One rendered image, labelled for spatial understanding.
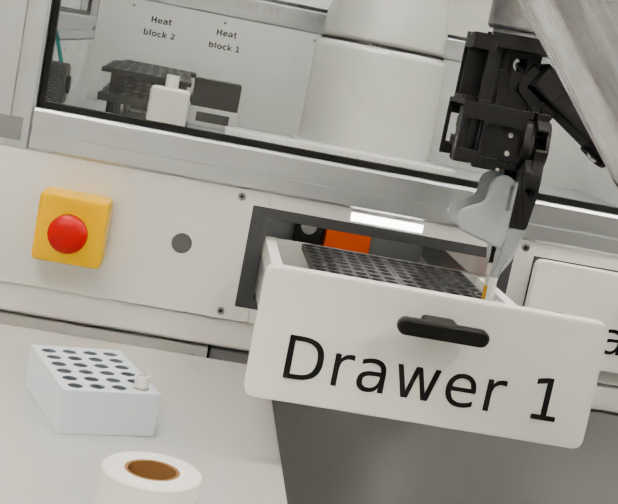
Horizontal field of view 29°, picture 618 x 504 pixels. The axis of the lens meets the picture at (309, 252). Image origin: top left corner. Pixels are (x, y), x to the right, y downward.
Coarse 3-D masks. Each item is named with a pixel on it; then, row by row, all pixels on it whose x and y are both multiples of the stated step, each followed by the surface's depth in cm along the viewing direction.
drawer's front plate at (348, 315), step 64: (256, 320) 96; (320, 320) 96; (384, 320) 97; (512, 320) 98; (576, 320) 98; (256, 384) 97; (320, 384) 97; (384, 384) 98; (512, 384) 99; (576, 384) 99
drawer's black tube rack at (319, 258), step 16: (304, 256) 123; (320, 256) 121; (336, 256) 124; (352, 256) 126; (368, 256) 127; (336, 272) 115; (352, 272) 116; (368, 272) 117; (384, 272) 119; (400, 272) 121; (416, 272) 123; (432, 272) 125; (448, 272) 127; (432, 288) 116; (448, 288) 118; (464, 288) 120
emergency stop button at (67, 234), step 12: (60, 216) 120; (72, 216) 120; (48, 228) 120; (60, 228) 119; (72, 228) 119; (84, 228) 120; (48, 240) 120; (60, 240) 119; (72, 240) 120; (84, 240) 120; (60, 252) 120; (72, 252) 120
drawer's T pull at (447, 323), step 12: (408, 324) 93; (420, 324) 93; (432, 324) 93; (444, 324) 94; (456, 324) 95; (420, 336) 94; (432, 336) 94; (444, 336) 94; (456, 336) 94; (468, 336) 94; (480, 336) 94
